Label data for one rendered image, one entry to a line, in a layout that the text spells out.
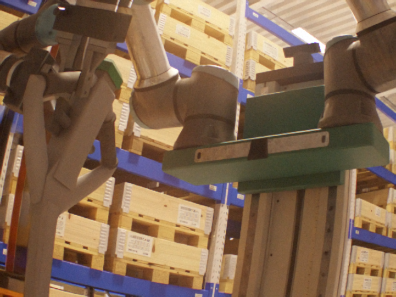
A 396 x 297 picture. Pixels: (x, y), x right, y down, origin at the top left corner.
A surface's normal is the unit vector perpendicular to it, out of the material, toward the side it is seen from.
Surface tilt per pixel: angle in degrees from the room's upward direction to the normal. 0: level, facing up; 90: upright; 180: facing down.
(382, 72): 144
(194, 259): 90
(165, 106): 120
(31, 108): 129
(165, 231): 90
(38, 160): 112
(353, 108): 70
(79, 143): 106
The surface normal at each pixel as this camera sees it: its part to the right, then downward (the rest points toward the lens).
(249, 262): -0.62, -0.32
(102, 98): 0.91, 0.32
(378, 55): -0.77, 0.38
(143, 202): 0.61, -0.18
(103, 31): -0.32, 0.15
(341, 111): -0.46, -0.63
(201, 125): -0.16, -0.63
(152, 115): -0.42, 0.48
